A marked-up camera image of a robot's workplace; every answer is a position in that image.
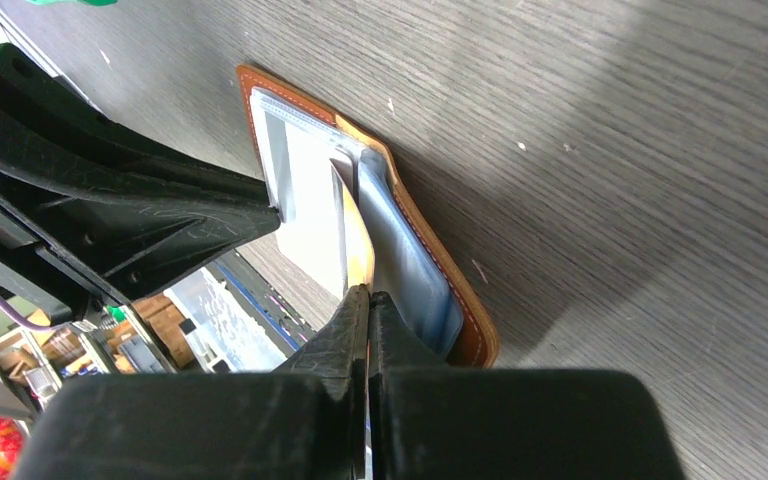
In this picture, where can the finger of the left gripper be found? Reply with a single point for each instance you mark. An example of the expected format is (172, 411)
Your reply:
(72, 230)
(50, 109)

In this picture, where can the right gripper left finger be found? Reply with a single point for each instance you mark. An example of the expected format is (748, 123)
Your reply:
(303, 420)

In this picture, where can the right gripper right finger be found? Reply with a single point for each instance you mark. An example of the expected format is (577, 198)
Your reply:
(431, 420)

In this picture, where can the gold credit card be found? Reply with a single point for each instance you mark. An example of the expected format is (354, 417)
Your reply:
(358, 250)

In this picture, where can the brown leather card holder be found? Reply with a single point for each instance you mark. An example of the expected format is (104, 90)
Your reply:
(432, 296)

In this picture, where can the white card in holder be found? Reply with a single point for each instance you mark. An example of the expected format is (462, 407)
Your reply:
(296, 150)

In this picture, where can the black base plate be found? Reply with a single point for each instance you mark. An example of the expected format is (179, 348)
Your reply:
(281, 323)

